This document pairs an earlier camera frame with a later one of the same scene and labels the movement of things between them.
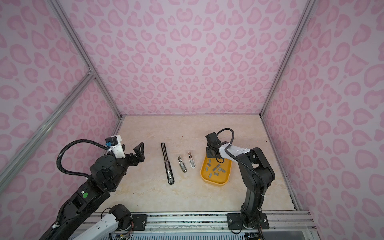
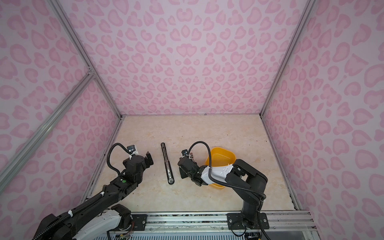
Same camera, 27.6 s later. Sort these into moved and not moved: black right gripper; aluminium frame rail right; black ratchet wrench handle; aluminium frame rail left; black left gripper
Moved: black right gripper; black left gripper
Not moved: black ratchet wrench handle; aluminium frame rail right; aluminium frame rail left
